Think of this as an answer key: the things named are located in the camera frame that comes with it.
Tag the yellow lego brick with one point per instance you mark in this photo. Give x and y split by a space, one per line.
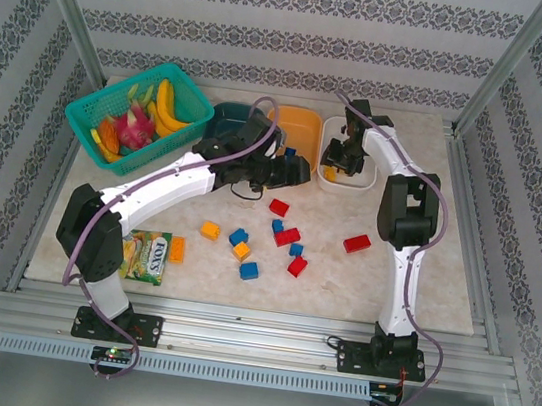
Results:
330 173
210 229

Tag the small blue lego brick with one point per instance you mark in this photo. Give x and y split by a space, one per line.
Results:
277 226

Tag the orange lego brick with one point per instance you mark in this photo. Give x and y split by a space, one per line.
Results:
241 251
177 249

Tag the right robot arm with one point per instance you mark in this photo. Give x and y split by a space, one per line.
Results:
407 293

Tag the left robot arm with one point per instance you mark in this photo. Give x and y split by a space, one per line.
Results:
162 188

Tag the white plastic container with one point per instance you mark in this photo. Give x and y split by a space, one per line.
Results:
354 184

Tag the orange plastic container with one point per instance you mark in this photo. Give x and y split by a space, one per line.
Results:
302 126

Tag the dark teal plastic container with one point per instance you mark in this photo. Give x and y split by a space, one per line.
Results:
228 112

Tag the teal plastic mesh basket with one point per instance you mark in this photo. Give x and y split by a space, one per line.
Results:
197 117

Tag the yellow toy banana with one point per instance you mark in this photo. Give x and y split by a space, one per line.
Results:
165 97
166 123

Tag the pink toy dragon fruit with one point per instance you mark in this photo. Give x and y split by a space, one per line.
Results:
132 128

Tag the green candy packet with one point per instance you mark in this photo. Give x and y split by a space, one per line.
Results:
152 257

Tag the small orange toy fruit slice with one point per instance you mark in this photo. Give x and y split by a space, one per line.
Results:
113 157

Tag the small circuit board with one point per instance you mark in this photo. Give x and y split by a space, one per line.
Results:
385 396
113 353

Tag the aluminium mounting rail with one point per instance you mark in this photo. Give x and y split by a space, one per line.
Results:
252 334

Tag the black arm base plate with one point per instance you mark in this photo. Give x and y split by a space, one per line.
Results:
152 330
352 358

